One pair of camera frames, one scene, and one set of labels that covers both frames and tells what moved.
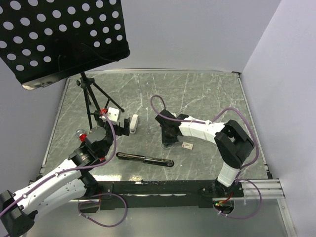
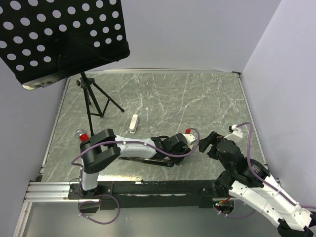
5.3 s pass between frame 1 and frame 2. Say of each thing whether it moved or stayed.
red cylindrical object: stayed
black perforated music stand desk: stayed
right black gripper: moved
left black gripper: moved
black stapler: stayed
